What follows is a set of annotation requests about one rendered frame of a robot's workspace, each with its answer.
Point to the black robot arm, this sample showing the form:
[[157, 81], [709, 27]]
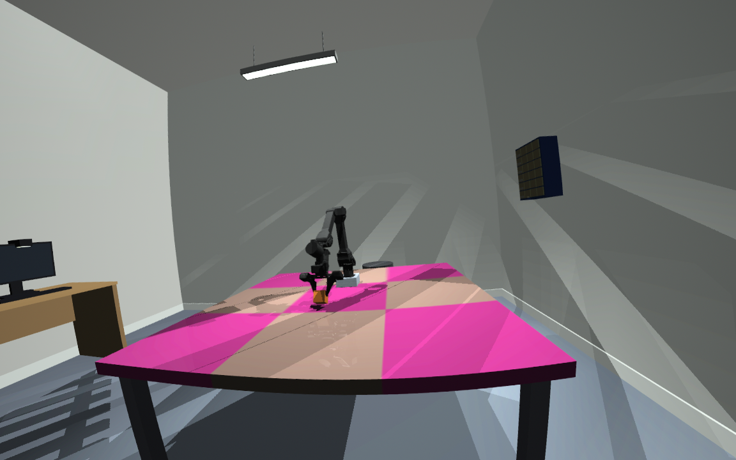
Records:
[[324, 239]]

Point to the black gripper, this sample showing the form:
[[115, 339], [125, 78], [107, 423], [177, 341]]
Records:
[[331, 277]]

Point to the orange block with dark square face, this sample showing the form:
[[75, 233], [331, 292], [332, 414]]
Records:
[[320, 297]]

